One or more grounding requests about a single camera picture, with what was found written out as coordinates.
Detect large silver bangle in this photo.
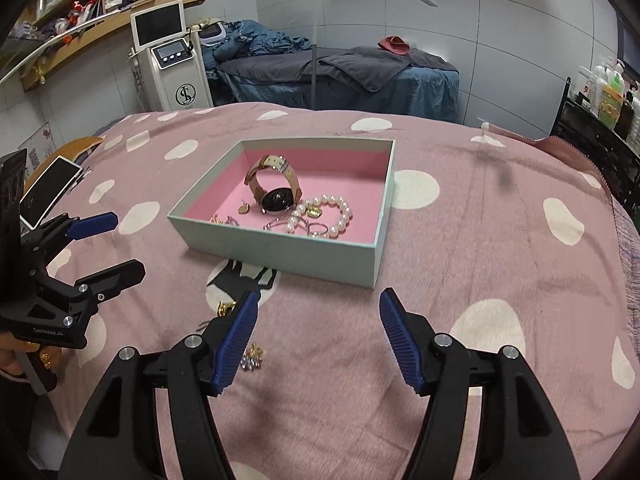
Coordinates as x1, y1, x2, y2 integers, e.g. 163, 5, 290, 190
262, 216, 292, 231

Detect small gold clip earring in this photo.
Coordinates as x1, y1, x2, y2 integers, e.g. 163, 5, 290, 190
306, 200, 322, 219

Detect white framed tablet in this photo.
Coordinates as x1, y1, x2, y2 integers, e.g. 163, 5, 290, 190
20, 156, 82, 231

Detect wooden chair seat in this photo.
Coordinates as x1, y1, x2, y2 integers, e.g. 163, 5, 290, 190
24, 136, 104, 192

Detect gold crystal cluster brooch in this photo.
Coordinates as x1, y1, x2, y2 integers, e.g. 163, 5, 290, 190
240, 342, 264, 372

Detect white beauty machine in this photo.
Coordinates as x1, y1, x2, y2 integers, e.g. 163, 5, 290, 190
129, 0, 213, 112

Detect pink polka dot bedspread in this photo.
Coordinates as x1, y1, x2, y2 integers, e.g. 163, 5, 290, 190
49, 103, 639, 479

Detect pale green pink-lined box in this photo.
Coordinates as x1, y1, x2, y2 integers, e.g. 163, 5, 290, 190
168, 136, 396, 288

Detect blue crumpled bedding pile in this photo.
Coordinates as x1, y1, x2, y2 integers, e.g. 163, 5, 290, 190
200, 20, 311, 70

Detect black metal trolley rack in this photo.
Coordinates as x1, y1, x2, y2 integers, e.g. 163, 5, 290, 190
551, 77, 639, 214

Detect dark brown bottle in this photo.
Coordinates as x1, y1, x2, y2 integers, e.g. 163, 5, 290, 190
614, 90, 637, 140

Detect massage bed dark blanket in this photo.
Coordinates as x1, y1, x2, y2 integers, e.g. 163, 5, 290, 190
213, 47, 460, 122

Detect green lotion bottle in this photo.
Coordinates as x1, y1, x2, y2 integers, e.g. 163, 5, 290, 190
599, 60, 625, 129

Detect white pump bottle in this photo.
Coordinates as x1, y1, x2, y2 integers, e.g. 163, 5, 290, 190
576, 66, 604, 116

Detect red cloth on bed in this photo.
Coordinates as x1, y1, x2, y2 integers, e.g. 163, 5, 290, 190
378, 36, 411, 55

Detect pink strap wristwatch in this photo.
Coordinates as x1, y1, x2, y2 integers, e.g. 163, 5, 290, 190
244, 155, 303, 214

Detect wooden wall shelf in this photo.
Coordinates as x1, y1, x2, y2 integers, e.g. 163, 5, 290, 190
16, 0, 234, 92

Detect white pearl bracelet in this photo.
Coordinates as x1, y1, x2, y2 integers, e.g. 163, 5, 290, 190
285, 193, 355, 239

